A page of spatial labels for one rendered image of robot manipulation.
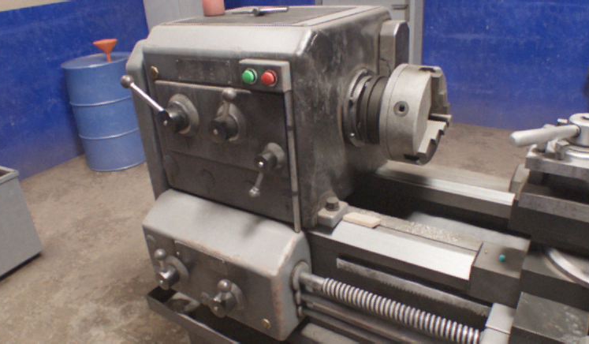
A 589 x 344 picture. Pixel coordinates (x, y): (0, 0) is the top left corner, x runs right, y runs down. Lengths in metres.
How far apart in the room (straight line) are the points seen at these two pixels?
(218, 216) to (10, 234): 1.76
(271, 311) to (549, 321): 0.65
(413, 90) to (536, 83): 3.17
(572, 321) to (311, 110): 0.66
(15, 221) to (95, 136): 1.28
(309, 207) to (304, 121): 0.22
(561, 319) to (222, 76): 0.89
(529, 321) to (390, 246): 0.36
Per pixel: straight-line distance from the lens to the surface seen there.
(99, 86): 3.75
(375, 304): 1.11
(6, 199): 2.80
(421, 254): 1.08
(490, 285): 1.02
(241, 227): 1.22
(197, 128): 1.24
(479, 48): 4.22
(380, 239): 1.11
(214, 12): 1.40
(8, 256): 2.89
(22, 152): 4.27
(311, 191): 1.10
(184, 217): 1.35
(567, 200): 0.90
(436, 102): 1.14
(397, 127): 1.07
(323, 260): 1.24
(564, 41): 4.12
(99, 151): 3.93
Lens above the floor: 1.47
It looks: 25 degrees down
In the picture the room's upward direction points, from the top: 4 degrees counter-clockwise
